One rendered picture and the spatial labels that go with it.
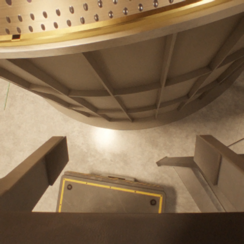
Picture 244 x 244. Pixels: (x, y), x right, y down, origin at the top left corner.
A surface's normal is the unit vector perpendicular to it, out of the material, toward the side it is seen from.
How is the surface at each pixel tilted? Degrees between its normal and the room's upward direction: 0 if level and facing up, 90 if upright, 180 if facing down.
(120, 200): 0
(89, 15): 43
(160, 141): 0
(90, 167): 0
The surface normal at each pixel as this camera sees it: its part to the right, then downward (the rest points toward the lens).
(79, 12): -0.07, 0.57
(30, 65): 0.98, 0.11
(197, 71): -0.16, -0.14
